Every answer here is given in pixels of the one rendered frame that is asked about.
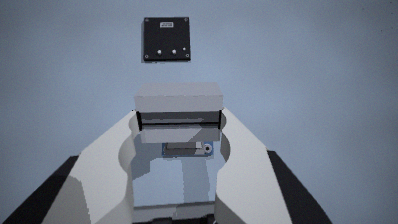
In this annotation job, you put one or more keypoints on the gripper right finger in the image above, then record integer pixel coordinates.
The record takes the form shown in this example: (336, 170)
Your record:
(255, 186)

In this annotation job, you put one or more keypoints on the grey slotted metal block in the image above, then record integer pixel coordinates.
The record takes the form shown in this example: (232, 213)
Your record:
(179, 111)

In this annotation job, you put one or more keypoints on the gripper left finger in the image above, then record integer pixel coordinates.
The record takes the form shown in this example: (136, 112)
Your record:
(90, 188)

